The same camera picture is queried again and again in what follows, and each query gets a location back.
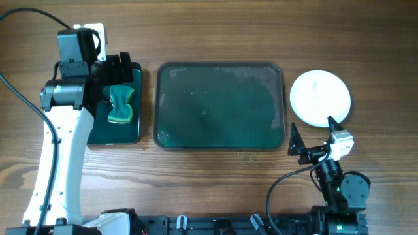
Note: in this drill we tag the black aluminium base frame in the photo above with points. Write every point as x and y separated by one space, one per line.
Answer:
286 223

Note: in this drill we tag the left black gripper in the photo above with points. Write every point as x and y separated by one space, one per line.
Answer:
121 68

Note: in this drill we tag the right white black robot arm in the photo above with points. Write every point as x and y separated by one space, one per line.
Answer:
344 193

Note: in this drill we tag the white plate stained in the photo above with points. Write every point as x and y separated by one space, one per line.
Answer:
316 95

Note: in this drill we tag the large dark green tray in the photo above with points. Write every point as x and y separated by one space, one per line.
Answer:
219 105

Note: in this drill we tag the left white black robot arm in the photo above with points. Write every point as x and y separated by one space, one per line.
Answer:
54 207

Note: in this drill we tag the small dark green tray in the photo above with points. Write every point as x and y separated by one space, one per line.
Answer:
107 133

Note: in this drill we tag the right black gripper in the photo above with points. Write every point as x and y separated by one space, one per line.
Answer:
315 154

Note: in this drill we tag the green yellow sponge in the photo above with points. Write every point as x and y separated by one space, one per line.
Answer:
119 96

